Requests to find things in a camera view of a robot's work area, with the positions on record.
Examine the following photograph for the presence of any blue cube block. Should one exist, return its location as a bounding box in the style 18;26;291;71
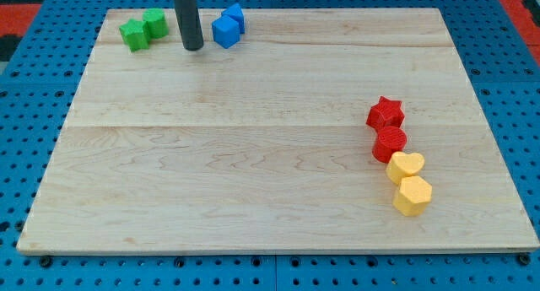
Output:
212;15;240;49

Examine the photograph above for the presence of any blue triangle block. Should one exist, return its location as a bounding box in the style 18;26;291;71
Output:
221;3;246;35

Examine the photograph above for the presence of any light wooden board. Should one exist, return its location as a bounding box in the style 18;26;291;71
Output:
17;8;539;256

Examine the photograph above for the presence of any red cylinder block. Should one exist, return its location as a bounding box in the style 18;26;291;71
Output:
372;126;408;163

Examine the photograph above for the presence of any red star block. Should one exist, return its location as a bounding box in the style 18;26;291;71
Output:
366;96;405;132

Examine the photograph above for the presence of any yellow heart block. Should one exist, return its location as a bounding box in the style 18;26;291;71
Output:
386;151;425;185

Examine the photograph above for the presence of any yellow hexagon block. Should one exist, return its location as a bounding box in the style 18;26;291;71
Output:
392;175;433;217

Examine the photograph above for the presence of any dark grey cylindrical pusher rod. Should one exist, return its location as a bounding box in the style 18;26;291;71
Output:
173;0;204;51

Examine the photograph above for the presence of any green cylinder block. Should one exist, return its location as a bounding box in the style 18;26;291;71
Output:
143;8;169;39

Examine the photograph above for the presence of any green star block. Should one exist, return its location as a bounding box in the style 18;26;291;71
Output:
119;19;151;52

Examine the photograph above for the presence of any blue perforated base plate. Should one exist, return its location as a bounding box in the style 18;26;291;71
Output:
1;0;539;290

